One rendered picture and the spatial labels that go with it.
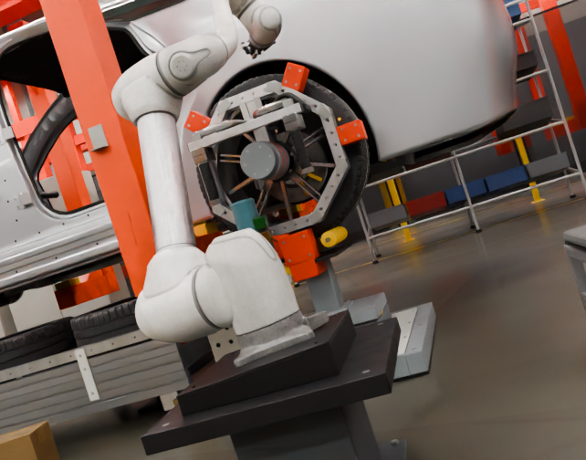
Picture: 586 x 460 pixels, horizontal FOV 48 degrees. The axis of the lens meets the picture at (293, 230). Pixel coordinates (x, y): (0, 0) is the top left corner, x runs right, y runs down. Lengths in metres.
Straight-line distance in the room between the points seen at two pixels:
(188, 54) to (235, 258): 0.55
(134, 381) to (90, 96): 1.13
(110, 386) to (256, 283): 1.50
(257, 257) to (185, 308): 0.21
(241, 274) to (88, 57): 1.45
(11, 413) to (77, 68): 1.47
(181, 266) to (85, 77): 1.27
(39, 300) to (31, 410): 4.75
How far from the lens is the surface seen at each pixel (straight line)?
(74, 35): 2.68
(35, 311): 7.79
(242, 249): 1.41
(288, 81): 2.40
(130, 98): 1.77
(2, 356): 3.27
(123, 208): 2.55
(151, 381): 2.71
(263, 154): 2.26
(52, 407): 2.98
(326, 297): 2.55
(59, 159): 5.97
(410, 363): 2.23
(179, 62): 1.68
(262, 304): 1.40
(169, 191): 1.63
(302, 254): 2.38
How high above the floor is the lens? 0.60
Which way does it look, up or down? level
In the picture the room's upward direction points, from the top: 18 degrees counter-clockwise
